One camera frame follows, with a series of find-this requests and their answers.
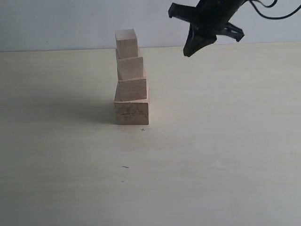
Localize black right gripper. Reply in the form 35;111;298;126
168;0;245;57

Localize smallest wooden cube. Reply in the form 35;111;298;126
115;29;138;59

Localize small wooden cube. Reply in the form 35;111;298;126
115;49;144;81

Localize medium wooden cube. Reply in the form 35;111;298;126
115;79;148;102

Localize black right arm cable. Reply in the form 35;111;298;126
246;0;301;19

